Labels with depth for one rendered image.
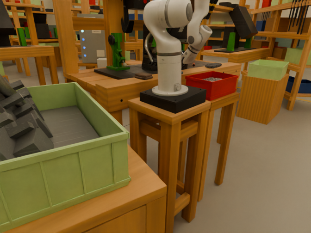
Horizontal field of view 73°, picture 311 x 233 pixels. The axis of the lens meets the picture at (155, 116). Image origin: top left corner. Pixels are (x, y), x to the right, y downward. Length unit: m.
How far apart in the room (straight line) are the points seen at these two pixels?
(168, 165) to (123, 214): 0.50
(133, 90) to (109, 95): 0.17
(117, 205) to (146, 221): 0.13
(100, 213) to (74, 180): 0.10
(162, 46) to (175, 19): 0.13
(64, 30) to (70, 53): 0.16
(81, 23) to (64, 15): 0.18
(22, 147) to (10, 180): 0.13
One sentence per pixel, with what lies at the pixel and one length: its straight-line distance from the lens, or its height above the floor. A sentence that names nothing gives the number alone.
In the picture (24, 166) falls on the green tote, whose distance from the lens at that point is 0.52.
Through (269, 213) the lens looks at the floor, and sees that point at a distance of 1.84.
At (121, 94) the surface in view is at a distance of 1.24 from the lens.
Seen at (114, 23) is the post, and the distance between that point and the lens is 1.89.
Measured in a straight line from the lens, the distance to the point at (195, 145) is 1.22.
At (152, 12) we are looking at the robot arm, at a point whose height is 1.27.
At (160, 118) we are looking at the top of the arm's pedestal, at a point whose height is 0.83.
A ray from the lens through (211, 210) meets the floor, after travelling 1.71.
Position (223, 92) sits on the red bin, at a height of 0.83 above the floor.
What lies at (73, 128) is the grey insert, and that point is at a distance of 0.86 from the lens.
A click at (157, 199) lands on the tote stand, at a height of 0.75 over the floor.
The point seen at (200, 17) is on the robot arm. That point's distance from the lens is 1.36.
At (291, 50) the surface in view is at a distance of 4.25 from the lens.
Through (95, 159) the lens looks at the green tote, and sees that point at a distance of 0.55.
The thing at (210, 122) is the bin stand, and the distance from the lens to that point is 1.38.
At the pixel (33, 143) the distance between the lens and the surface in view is 0.63.
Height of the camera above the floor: 1.21
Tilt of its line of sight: 23 degrees down
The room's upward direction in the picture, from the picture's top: 1 degrees clockwise
